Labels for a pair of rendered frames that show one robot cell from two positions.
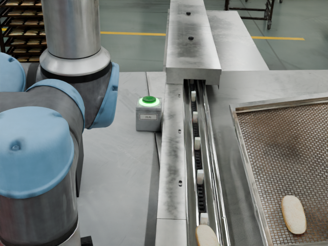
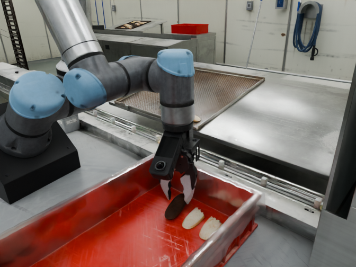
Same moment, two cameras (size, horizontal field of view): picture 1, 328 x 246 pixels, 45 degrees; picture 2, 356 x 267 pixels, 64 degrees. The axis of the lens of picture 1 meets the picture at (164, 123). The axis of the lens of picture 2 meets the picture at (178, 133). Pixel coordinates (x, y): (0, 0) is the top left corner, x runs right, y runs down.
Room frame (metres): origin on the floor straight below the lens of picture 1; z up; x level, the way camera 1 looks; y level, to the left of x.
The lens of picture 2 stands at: (-0.11, 0.55, 1.30)
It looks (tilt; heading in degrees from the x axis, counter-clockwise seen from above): 25 degrees down; 313
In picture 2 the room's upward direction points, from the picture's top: 2 degrees counter-clockwise
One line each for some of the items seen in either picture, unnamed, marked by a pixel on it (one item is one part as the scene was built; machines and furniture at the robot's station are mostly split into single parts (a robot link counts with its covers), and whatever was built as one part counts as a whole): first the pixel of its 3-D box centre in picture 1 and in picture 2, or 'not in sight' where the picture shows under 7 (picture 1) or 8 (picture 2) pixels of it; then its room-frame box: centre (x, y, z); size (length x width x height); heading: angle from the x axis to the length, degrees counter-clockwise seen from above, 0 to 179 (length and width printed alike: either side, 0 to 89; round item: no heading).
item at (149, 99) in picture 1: (149, 101); not in sight; (1.00, 0.04, 0.90); 0.04 x 0.04 x 0.02
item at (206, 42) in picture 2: not in sight; (189, 60); (3.01, -3.17, 0.44); 0.70 x 0.55 x 0.87; 179
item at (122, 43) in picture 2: not in sight; (133, 53); (4.02, -2.78, 0.51); 3.00 x 1.26 x 1.03; 179
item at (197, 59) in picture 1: (188, 25); (22, 79); (1.83, -0.10, 0.89); 1.25 x 0.18 x 0.09; 179
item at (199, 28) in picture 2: not in sight; (189, 28); (3.01, -3.17, 0.93); 0.51 x 0.36 x 0.13; 3
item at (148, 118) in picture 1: (150, 119); (69, 124); (1.00, 0.04, 0.84); 0.08 x 0.08 x 0.11; 89
